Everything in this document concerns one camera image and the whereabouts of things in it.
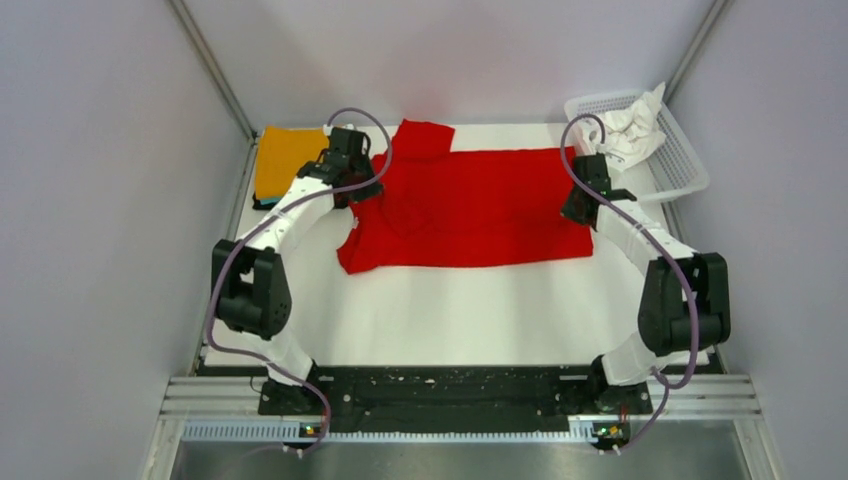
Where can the black folded t shirt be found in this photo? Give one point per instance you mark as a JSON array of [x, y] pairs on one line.
[[259, 208]]

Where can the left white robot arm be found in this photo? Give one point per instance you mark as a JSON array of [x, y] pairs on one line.
[[251, 302]]

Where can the orange folded t shirt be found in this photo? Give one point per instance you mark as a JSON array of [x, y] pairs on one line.
[[281, 153]]

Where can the white plastic basket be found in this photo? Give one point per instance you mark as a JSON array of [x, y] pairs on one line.
[[673, 171]]

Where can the red t shirt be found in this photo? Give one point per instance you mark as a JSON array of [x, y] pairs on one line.
[[463, 209]]

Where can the white cable duct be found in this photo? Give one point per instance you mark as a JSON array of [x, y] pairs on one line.
[[300, 432]]

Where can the white crumpled t shirt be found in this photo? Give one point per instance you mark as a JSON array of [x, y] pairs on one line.
[[632, 132]]

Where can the aluminium frame rail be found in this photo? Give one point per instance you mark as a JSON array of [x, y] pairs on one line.
[[705, 397]]

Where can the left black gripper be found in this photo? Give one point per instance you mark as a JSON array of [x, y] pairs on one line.
[[366, 193]]

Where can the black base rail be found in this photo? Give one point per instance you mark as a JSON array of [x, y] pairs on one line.
[[440, 419]]

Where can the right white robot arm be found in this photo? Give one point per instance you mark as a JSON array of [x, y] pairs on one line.
[[684, 305]]

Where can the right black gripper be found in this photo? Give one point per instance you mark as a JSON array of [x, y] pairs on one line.
[[568, 210]]

